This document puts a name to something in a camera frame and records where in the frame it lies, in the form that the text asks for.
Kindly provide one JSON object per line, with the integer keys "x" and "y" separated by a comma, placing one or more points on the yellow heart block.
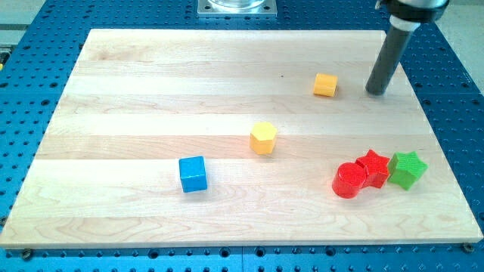
{"x": 325, "y": 85}

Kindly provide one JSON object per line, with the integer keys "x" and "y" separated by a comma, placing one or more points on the black robot arm end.
{"x": 417, "y": 11}

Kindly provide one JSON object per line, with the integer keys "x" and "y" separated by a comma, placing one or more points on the yellow hexagon block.
{"x": 263, "y": 137}

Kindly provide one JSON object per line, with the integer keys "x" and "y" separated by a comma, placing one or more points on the blue cube block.
{"x": 192, "y": 174}

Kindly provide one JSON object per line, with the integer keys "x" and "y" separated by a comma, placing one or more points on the wooden board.
{"x": 106, "y": 173}

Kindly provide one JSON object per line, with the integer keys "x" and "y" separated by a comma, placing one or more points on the red cylinder block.
{"x": 349, "y": 180}

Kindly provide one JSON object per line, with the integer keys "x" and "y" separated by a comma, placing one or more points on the red star block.
{"x": 375, "y": 167}

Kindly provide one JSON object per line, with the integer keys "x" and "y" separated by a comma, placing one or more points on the green star block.
{"x": 405, "y": 169}

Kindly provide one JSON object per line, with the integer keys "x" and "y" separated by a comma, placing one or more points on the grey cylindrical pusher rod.
{"x": 393, "y": 48}

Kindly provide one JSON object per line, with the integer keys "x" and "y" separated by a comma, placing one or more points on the left board clamp screw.
{"x": 26, "y": 254}

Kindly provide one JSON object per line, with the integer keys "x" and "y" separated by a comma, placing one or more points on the board clamp screw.
{"x": 26, "y": 254}
{"x": 467, "y": 248}

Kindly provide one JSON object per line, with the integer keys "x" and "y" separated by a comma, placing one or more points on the right board clamp screw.
{"x": 467, "y": 248}

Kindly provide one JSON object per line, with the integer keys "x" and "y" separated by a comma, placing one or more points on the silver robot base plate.
{"x": 236, "y": 8}

